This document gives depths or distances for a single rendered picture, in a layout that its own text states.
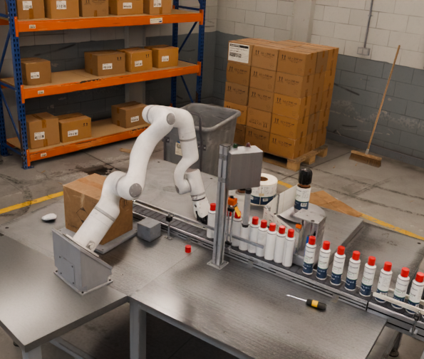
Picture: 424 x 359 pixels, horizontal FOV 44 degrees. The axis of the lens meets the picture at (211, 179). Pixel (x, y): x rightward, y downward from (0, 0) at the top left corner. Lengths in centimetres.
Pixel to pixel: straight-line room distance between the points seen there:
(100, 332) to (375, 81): 512
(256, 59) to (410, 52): 192
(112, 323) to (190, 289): 91
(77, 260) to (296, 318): 104
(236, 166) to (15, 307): 120
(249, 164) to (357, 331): 91
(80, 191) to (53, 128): 351
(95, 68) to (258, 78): 198
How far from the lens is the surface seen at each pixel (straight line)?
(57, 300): 257
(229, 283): 266
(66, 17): 623
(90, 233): 256
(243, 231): 278
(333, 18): 751
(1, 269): 285
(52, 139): 640
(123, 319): 341
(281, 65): 618
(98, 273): 257
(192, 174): 283
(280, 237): 269
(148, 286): 262
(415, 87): 702
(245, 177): 254
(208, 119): 590
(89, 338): 329
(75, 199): 295
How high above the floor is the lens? 233
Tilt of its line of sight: 23 degrees down
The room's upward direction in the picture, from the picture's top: 3 degrees clockwise
